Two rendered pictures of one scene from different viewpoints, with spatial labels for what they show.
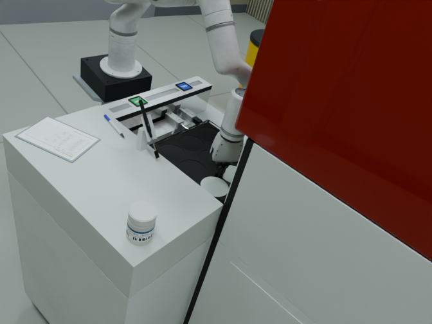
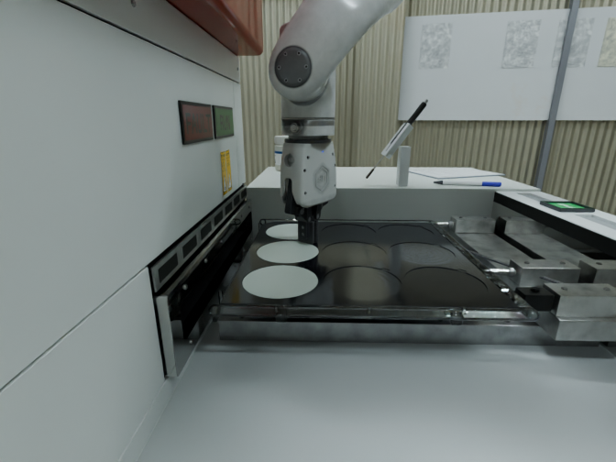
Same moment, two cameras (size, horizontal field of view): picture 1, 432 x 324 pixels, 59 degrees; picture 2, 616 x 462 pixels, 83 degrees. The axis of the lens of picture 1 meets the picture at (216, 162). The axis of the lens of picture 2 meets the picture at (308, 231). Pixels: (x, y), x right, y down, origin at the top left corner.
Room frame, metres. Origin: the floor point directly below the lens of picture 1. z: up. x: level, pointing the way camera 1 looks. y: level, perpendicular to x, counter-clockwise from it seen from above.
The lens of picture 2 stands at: (1.56, -0.30, 1.10)
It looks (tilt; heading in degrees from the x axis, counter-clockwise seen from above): 18 degrees down; 151
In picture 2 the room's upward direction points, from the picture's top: straight up
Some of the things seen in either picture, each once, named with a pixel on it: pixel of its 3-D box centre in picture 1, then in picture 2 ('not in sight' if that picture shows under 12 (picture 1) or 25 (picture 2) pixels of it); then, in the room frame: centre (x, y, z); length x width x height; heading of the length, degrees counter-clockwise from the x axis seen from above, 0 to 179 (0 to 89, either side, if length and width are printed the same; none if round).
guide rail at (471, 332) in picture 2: not in sight; (405, 329); (1.27, 0.01, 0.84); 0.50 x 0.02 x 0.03; 59
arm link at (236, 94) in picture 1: (240, 110); (307, 72); (1.06, -0.03, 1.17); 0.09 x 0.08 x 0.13; 142
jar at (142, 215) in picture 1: (141, 223); (287, 153); (0.64, 0.14, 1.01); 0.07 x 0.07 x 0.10
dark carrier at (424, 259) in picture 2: (211, 159); (354, 253); (1.14, 0.02, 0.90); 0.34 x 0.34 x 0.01; 59
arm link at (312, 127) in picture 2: (233, 131); (307, 128); (1.06, -0.03, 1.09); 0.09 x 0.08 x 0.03; 114
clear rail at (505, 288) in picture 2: (178, 134); (467, 255); (1.23, 0.17, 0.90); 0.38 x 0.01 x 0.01; 149
